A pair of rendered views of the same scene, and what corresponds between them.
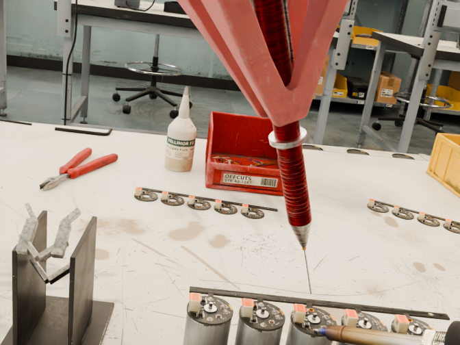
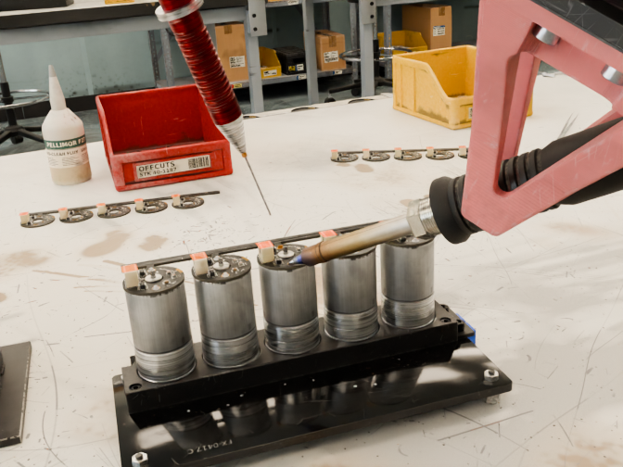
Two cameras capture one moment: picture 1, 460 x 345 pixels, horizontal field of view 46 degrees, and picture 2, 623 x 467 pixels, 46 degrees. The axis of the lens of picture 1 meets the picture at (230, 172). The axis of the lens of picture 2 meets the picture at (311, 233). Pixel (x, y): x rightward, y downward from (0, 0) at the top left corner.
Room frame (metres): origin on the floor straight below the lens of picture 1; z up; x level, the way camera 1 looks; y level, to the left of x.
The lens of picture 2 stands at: (-0.04, -0.01, 0.94)
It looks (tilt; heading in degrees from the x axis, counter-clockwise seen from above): 22 degrees down; 348
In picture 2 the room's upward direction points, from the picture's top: 4 degrees counter-clockwise
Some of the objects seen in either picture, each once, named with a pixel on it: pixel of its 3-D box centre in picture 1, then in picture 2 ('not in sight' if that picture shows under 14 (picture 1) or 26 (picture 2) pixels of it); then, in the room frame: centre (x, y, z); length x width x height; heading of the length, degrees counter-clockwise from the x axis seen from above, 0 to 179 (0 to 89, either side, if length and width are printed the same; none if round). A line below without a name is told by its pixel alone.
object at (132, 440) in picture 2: not in sight; (306, 389); (0.23, -0.06, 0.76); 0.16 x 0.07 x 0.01; 94
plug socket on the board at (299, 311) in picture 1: (300, 313); (267, 251); (0.25, -0.05, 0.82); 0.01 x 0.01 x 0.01; 4
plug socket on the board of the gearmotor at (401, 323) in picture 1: (402, 324); not in sight; (0.25, -0.10, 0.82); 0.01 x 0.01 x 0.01; 4
